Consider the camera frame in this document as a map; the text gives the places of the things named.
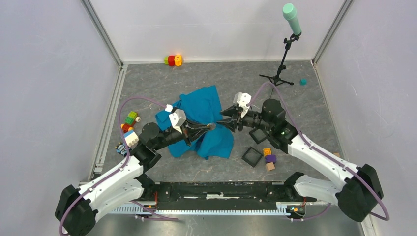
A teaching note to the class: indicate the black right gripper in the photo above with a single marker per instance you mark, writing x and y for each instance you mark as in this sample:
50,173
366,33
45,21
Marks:
233,111

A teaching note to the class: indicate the orange toy block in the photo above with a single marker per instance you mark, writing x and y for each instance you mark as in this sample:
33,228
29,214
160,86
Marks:
267,151

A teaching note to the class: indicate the white slotted cable duct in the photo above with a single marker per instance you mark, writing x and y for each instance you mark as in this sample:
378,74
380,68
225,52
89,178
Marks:
130,208

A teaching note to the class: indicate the teal blue cloth garment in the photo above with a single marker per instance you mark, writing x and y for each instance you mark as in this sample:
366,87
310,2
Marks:
203,106

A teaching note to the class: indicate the black square frame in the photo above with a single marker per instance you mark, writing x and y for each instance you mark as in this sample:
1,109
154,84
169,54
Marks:
252,157
258,135

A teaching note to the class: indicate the colourful toy block train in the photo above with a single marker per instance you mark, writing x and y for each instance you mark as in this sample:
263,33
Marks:
130,120

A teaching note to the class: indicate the tan wooden cube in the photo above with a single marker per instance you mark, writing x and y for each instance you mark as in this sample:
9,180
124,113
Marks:
270,166

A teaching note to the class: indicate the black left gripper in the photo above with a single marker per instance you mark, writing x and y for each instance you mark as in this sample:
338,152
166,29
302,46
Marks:
191,131

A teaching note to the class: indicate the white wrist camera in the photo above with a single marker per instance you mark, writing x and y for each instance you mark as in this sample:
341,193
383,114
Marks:
241,101
177,117

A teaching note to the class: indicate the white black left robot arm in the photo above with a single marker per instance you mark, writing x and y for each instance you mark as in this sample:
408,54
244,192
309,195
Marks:
80,208

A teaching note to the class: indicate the green red orange toy stack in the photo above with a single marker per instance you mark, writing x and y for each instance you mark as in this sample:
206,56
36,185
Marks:
173,60

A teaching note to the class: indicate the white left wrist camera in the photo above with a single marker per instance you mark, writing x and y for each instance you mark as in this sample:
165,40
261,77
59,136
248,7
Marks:
177,117

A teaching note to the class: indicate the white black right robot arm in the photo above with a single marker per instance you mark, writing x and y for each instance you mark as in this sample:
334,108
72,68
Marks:
355,190

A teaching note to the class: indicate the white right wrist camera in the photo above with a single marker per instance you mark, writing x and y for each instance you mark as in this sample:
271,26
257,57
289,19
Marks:
241,101

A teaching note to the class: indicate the purple toy block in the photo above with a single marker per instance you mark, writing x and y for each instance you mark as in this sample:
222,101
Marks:
270,159

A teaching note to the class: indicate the black square frame lower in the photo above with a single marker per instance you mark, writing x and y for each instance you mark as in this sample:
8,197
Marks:
252,157

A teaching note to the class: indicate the black square frame upper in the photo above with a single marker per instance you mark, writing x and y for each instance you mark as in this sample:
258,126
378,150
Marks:
258,135

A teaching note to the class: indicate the black tripod microphone stand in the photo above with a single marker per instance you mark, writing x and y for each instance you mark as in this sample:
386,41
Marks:
276,79

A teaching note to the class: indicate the mint green microphone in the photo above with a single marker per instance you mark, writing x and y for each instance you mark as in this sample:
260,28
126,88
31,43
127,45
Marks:
290,14

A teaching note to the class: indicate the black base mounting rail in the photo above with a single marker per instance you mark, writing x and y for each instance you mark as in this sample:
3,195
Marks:
238,195

